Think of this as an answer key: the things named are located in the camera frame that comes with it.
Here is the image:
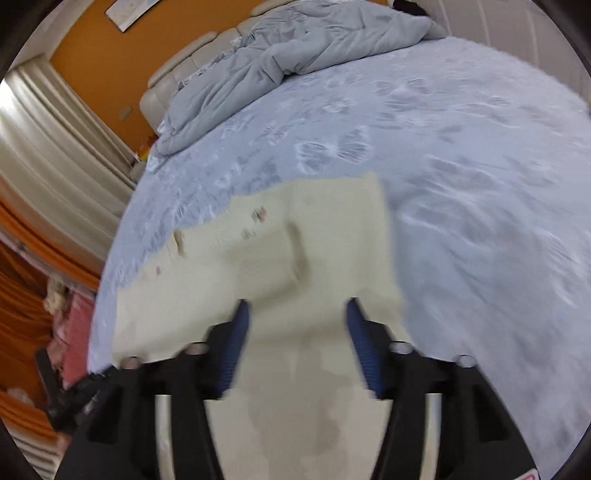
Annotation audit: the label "beige cloth bundle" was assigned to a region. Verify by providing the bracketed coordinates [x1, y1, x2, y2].
[43, 277, 71, 317]

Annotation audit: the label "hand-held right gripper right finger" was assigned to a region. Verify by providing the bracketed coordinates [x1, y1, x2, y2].
[346, 297, 542, 480]

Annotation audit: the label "orange curtain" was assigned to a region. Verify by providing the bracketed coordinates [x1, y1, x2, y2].
[0, 203, 103, 444]

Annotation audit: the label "framed wall picture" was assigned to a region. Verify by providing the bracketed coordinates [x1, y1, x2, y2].
[105, 0, 163, 33]

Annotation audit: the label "cream leather headboard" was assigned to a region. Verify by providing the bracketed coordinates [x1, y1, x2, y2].
[139, 0, 296, 136]

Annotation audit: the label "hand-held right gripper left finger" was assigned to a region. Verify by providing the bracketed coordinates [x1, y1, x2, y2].
[54, 298, 253, 480]

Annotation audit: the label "white wardrobe doors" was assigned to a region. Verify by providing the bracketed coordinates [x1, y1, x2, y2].
[416, 0, 575, 90]

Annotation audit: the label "pink blanket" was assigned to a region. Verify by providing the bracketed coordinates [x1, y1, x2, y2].
[61, 290, 99, 389]

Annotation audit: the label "grey duvet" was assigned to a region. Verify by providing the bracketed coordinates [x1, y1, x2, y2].
[152, 0, 448, 158]

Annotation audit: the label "butterfly print bed blanket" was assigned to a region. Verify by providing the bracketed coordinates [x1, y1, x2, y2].
[87, 34, 591, 468]

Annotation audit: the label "cream curtain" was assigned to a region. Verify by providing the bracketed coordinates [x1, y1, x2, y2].
[0, 54, 139, 278]

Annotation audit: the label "cream knit garment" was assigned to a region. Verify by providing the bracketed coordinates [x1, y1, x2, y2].
[111, 172, 408, 480]

